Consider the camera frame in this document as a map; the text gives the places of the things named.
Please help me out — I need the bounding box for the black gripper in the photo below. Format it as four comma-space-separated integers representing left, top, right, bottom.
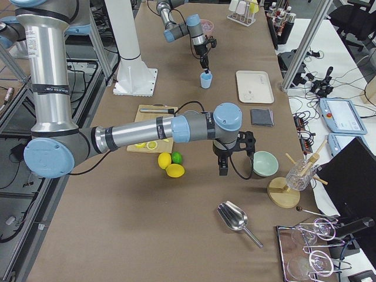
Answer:
192, 35, 217, 73
213, 140, 239, 176

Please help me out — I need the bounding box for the light blue plastic cup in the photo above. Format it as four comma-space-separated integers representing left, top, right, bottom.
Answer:
200, 72, 213, 89

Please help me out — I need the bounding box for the metal ice scoop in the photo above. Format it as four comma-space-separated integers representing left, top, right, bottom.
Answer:
217, 201, 263, 249

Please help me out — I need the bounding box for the white cup rack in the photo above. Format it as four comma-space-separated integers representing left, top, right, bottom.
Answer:
226, 0, 259, 27

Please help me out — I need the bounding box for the pink bowl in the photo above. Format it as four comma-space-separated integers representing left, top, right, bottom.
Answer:
200, 19, 214, 35

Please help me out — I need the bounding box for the green ceramic bowl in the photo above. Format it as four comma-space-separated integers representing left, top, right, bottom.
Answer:
253, 151, 279, 177

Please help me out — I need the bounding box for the green lime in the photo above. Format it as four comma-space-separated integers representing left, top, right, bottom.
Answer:
171, 152, 183, 165

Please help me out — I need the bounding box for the whole lemon outer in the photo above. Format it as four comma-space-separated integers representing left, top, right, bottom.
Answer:
166, 163, 185, 178

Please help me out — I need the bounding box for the cream rabbit tray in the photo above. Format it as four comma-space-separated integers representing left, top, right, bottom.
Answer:
236, 70, 274, 104

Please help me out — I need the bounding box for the steel muddler black tip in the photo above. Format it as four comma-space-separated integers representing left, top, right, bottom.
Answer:
139, 108, 175, 115

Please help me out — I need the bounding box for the whole lemon near board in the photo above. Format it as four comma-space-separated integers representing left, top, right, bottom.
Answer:
157, 152, 172, 170

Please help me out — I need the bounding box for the wooden glass stand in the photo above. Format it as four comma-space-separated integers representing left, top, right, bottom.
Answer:
267, 139, 328, 209

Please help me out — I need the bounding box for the bamboo cutting board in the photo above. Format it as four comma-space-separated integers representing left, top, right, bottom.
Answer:
126, 104, 177, 154

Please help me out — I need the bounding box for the grey folded cloth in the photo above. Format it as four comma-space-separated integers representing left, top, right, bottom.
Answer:
250, 109, 274, 127

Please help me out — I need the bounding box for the clear patterned glass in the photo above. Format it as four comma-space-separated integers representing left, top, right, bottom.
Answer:
286, 159, 317, 191

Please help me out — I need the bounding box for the lemon half lower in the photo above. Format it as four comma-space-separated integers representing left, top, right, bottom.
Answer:
146, 141, 158, 150

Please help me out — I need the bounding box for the lemon half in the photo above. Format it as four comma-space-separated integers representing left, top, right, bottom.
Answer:
134, 142, 146, 148
146, 141, 158, 150

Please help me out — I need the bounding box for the lemon half upper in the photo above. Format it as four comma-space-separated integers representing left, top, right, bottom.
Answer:
134, 142, 146, 148

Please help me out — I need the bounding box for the teach pendant near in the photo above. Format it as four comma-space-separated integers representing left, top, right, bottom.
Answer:
327, 132, 368, 157

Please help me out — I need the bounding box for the teach pendant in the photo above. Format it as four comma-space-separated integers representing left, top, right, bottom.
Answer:
319, 98, 368, 135
327, 132, 368, 157

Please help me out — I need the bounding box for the teach pendant far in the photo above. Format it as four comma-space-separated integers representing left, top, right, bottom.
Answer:
319, 98, 368, 135

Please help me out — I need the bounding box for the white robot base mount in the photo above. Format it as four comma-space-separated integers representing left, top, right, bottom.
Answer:
105, 0, 157, 97

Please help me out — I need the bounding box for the wire glass holder tray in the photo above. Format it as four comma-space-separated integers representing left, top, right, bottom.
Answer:
276, 217, 352, 281

